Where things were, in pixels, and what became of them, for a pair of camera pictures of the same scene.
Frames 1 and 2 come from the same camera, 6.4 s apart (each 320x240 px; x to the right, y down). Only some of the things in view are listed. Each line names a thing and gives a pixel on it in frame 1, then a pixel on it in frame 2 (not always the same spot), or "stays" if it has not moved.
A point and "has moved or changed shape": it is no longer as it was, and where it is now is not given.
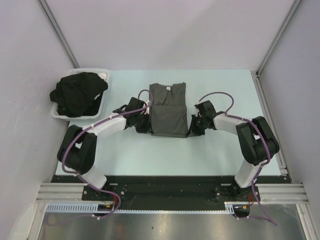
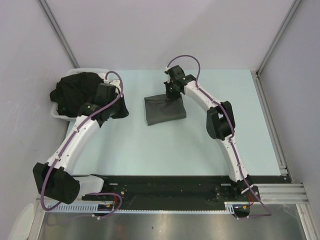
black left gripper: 147,128 → 124,112
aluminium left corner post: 44,5 stays
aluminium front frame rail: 273,193 stays
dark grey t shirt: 168,110 has moved or changed shape
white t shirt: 103,76 stays
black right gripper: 192,129 → 169,96
